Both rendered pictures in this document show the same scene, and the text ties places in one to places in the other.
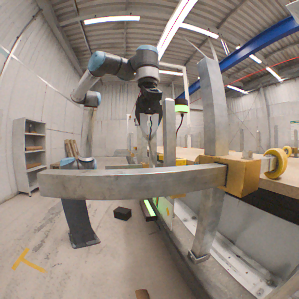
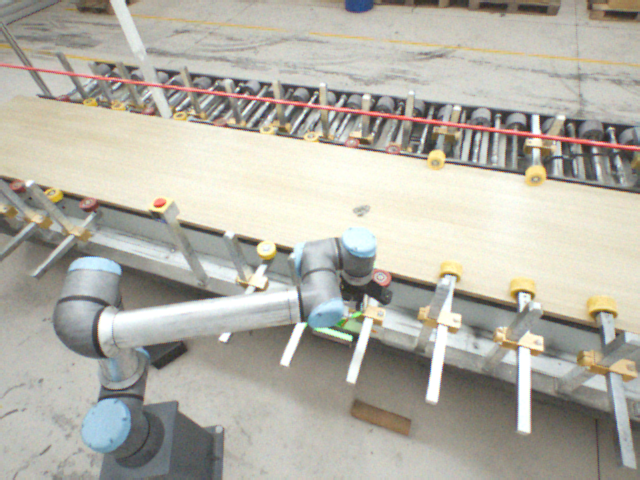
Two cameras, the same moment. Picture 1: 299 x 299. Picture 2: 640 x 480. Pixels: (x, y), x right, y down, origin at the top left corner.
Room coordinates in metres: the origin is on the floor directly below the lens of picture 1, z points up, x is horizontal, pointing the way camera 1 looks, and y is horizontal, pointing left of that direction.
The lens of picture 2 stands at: (0.19, 0.54, 2.09)
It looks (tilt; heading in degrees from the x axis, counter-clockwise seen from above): 51 degrees down; 307
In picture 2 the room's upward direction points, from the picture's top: 6 degrees counter-clockwise
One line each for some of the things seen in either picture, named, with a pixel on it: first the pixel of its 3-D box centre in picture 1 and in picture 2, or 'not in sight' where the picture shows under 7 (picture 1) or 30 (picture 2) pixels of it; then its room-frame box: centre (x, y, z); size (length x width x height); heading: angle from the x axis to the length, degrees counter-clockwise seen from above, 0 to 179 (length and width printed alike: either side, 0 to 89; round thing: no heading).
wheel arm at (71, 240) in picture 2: (128, 155); (69, 242); (1.88, 0.30, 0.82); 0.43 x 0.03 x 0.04; 102
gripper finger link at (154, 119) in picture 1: (152, 126); not in sight; (0.46, -0.01, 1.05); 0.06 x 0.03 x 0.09; 13
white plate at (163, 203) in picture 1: (159, 203); (351, 325); (0.49, -0.04, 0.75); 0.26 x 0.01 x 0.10; 12
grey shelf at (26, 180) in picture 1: (30, 156); not in sight; (2.00, 2.63, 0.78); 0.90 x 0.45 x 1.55; 9
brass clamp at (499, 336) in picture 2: not in sight; (517, 340); (-0.04, -0.18, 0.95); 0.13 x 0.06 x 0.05; 12
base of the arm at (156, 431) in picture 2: not in sight; (133, 436); (1.00, 0.72, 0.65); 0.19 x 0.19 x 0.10
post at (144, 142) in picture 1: (144, 155); (243, 271); (0.96, 0.04, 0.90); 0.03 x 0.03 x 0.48; 12
